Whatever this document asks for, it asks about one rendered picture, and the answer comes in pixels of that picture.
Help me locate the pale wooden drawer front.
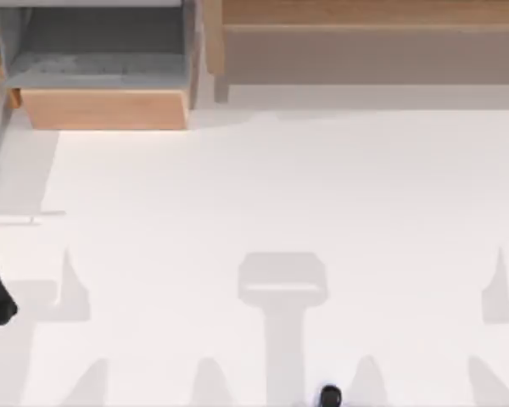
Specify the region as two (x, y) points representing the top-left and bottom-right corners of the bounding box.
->
(20, 87), (191, 131)

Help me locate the wooden open shelf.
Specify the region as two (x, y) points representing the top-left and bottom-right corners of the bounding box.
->
(202, 0), (509, 104)

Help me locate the small black object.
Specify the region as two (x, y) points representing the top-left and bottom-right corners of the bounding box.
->
(319, 384), (343, 407)

